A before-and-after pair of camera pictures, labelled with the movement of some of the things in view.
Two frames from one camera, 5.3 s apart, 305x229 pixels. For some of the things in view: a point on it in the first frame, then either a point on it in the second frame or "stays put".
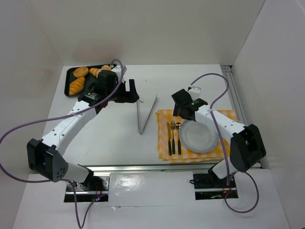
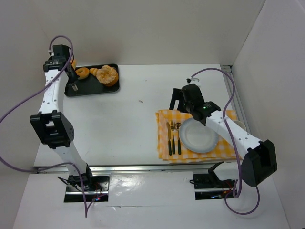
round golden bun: x=80 y=71 stays put
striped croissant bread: x=76 y=85 to x=74 y=64
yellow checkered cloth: x=171 y=150 stays put
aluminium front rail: x=161 y=168 stays put
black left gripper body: x=127 y=94 to x=72 y=76
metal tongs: x=147 y=118 to x=74 y=87
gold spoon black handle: x=177 y=126 stays put
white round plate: x=198 y=136 stays put
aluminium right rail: x=240 y=114 stays put
